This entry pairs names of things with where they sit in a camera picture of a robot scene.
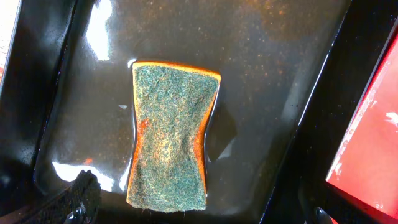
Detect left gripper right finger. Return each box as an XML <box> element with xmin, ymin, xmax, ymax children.
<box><xmin>314</xmin><ymin>207</ymin><xmax>333</xmax><ymax>224</ymax></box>

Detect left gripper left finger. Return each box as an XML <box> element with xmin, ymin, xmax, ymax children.
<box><xmin>18</xmin><ymin>170</ymin><xmax>101</xmax><ymax>223</ymax></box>

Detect green orange sponge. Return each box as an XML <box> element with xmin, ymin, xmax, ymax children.
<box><xmin>126</xmin><ymin>61</ymin><xmax>221</xmax><ymax>212</ymax></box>

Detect red plastic tray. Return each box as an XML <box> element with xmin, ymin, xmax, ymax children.
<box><xmin>326</xmin><ymin>35</ymin><xmax>397</xmax><ymax>223</ymax></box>

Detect black rectangular water tray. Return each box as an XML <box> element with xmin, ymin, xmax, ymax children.
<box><xmin>1</xmin><ymin>1</ymin><xmax>397</xmax><ymax>223</ymax></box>

